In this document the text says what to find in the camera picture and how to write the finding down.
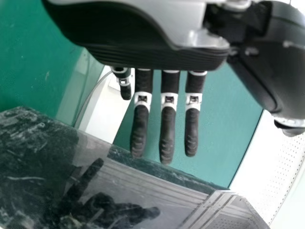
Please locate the black oven with glass door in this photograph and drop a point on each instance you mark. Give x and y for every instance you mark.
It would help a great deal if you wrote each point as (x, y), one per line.
(71, 181)

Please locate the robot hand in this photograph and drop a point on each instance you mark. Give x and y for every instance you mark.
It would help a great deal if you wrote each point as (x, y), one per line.
(147, 31)

